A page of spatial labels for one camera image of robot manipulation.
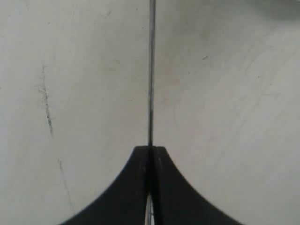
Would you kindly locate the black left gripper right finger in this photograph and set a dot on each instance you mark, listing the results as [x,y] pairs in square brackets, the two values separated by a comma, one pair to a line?
[175,201]

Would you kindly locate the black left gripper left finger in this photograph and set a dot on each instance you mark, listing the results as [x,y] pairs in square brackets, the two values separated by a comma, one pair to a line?
[124,201]

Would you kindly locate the thin metal skewer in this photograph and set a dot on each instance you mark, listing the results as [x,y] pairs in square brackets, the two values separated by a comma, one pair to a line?
[152,30]

